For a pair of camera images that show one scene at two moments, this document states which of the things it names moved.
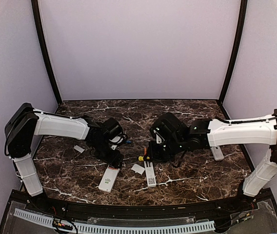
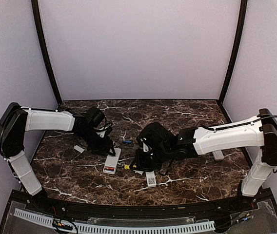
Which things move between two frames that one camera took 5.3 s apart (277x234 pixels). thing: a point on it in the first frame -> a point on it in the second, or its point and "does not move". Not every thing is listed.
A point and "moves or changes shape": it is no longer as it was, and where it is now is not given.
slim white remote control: [150, 175] does not move
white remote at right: [217, 153] does not move
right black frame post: [243, 14] does not move
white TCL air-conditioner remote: [108, 179] moves or changes shape
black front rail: [53, 205] does not move
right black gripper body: [164, 153] -> [148, 163]
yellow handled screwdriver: [141, 158] moves or changes shape
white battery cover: [79, 148] does not move
